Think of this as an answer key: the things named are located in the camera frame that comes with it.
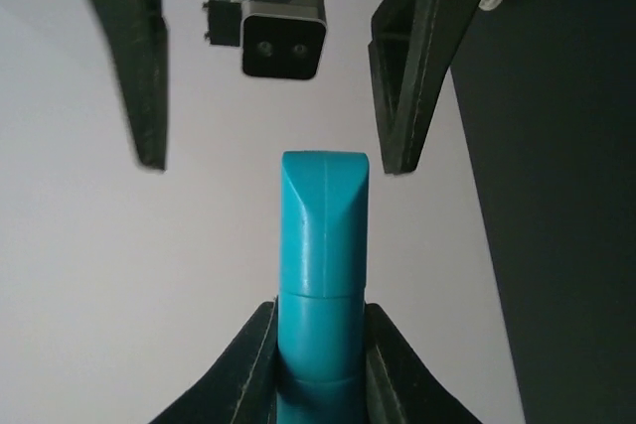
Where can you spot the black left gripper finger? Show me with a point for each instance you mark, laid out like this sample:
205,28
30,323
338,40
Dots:
413,45
137,38

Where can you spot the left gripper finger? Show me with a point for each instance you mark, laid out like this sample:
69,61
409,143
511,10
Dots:
399,387
240,386

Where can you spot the blue cube adapter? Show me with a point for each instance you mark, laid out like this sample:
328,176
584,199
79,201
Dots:
322,283

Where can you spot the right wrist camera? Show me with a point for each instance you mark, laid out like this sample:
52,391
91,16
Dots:
278,39

